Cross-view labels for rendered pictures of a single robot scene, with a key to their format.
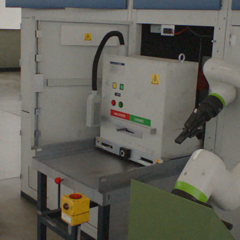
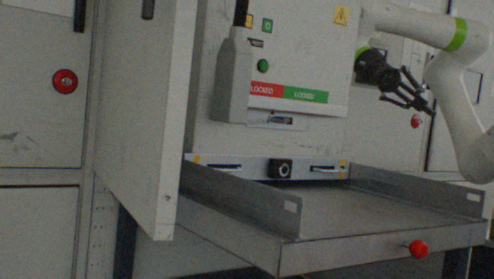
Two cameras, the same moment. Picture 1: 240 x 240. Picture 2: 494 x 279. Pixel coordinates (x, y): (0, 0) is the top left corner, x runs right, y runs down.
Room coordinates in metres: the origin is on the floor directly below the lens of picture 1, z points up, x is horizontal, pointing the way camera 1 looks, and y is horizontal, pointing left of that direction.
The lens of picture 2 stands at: (2.29, 1.18, 1.05)
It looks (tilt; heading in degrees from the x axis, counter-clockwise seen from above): 5 degrees down; 273
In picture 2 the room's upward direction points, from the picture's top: 6 degrees clockwise
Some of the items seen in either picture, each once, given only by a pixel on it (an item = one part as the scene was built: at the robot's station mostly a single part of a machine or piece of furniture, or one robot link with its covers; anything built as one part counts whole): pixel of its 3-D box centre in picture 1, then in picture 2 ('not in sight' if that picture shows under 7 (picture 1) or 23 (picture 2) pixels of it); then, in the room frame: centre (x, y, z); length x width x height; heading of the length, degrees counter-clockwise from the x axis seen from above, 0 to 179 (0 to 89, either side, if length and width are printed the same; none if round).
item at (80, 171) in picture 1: (117, 167); (286, 201); (2.24, -0.01, 0.82); 0.68 x 0.62 x 0.06; 130
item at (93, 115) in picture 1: (94, 110); (231, 80); (2.39, 0.14, 1.09); 0.08 x 0.05 x 0.17; 130
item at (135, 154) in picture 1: (129, 152); (271, 166); (2.29, -0.06, 0.90); 0.54 x 0.05 x 0.06; 40
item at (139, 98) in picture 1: (129, 105); (287, 66); (2.28, -0.05, 1.15); 0.48 x 0.01 x 0.48; 40
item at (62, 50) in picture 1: (81, 83); (129, 4); (2.60, 0.23, 1.21); 0.63 x 0.07 x 0.74; 119
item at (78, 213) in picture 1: (75, 208); not in sight; (1.61, 0.15, 0.85); 0.08 x 0.08 x 0.10; 40
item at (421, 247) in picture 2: (59, 180); (414, 247); (2.01, 0.27, 0.82); 0.04 x 0.03 x 0.03; 130
